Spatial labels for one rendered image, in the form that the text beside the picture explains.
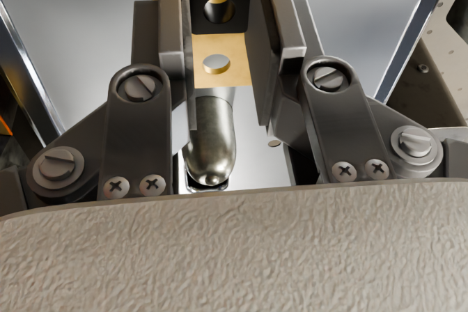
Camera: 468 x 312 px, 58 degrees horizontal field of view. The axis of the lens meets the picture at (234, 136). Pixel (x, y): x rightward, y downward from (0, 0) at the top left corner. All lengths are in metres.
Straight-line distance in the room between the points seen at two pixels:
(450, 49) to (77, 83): 0.63
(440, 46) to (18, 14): 0.64
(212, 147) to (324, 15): 0.09
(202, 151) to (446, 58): 0.60
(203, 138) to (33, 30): 0.10
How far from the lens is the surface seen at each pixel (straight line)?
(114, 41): 0.22
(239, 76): 0.16
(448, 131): 0.36
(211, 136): 0.23
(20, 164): 0.33
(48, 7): 0.21
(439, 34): 0.73
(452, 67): 0.80
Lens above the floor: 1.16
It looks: 35 degrees down
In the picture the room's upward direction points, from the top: 173 degrees clockwise
